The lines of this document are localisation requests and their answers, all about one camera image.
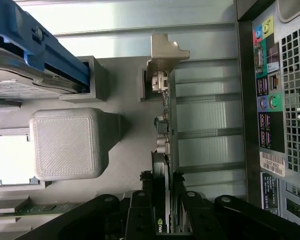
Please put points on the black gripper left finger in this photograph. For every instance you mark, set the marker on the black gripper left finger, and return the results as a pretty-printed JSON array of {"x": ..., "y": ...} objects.
[{"x": 107, "y": 220}]

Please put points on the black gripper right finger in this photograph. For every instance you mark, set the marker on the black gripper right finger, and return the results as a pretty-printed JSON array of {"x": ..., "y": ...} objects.
[{"x": 214, "y": 217}]

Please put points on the green RAM stick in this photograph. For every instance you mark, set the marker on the green RAM stick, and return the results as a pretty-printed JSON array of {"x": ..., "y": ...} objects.
[{"x": 40, "y": 208}]

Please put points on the grey 3D-printed parts rack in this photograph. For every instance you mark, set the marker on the grey 3D-printed parts rack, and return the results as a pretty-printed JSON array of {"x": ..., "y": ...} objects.
[{"x": 72, "y": 140}]

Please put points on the silver CPU chip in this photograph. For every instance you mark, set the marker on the silver CPU chip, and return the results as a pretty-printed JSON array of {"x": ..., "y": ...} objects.
[{"x": 11, "y": 160}]

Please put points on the desktop computer rear panel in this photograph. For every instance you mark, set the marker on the desktop computer rear panel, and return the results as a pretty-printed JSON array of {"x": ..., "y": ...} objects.
[{"x": 274, "y": 107}]

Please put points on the hard disk in blue caddy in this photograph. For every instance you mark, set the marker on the hard disk in blue caddy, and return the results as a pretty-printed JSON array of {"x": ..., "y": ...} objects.
[{"x": 27, "y": 57}]

